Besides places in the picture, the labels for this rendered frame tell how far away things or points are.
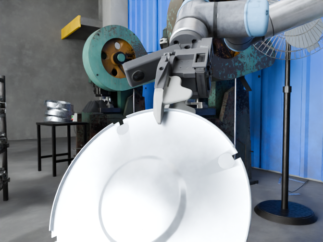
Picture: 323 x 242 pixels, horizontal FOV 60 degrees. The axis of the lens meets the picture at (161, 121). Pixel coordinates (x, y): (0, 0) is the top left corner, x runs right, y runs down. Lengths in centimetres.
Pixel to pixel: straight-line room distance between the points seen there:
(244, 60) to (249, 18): 177
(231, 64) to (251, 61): 23
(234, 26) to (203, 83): 18
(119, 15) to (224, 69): 405
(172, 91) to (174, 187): 15
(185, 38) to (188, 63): 8
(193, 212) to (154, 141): 12
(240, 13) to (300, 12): 19
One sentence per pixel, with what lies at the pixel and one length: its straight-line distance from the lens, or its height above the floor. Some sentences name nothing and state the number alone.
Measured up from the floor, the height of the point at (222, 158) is 65.
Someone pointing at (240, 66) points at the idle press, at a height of 104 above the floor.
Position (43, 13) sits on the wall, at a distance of 725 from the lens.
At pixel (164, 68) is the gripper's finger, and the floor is 77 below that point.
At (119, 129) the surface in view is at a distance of 46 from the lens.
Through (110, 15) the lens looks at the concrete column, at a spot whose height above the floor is 250.
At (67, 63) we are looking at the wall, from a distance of 713.
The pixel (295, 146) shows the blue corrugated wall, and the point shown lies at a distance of 315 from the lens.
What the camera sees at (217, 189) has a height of 61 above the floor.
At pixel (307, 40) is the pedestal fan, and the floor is 112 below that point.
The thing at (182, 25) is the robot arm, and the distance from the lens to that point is 58.
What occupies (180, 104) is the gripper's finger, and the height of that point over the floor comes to 72.
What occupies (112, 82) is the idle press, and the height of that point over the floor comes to 102.
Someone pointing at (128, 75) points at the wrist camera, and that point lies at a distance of 53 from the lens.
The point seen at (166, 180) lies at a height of 62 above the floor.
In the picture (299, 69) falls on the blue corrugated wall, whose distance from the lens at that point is 314.
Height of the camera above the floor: 71
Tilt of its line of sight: 3 degrees down
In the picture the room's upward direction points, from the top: straight up
